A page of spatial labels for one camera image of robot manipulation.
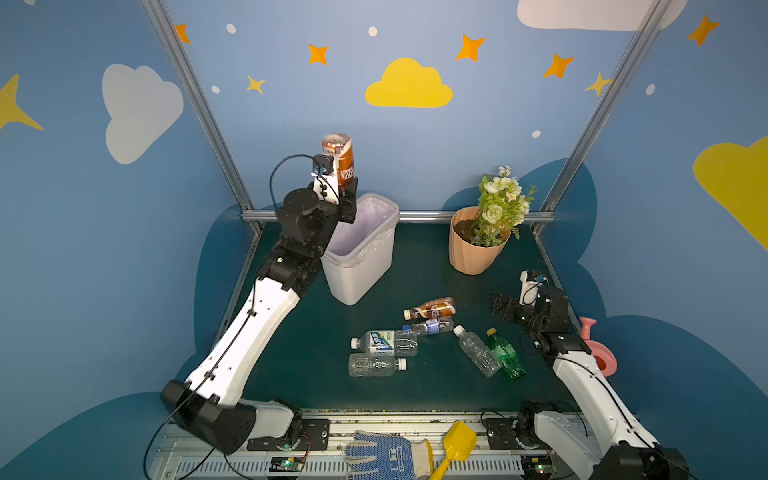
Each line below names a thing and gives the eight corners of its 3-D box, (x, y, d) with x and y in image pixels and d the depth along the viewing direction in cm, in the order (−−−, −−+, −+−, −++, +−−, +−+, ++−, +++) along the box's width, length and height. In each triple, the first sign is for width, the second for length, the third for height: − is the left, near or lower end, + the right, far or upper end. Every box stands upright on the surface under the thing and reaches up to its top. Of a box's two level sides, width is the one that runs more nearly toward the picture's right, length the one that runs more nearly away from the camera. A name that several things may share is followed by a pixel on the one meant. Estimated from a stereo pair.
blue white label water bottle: (352, 356, 88) (350, 349, 84) (354, 331, 94) (353, 323, 89) (417, 356, 88) (419, 349, 84) (415, 331, 94) (417, 324, 90)
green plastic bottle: (508, 381, 84) (512, 377, 81) (480, 335, 93) (483, 330, 90) (525, 374, 85) (530, 370, 83) (496, 330, 95) (499, 324, 92)
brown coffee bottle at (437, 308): (407, 327, 96) (408, 317, 91) (403, 314, 99) (404, 303, 94) (454, 319, 98) (457, 309, 93) (449, 306, 101) (452, 296, 96)
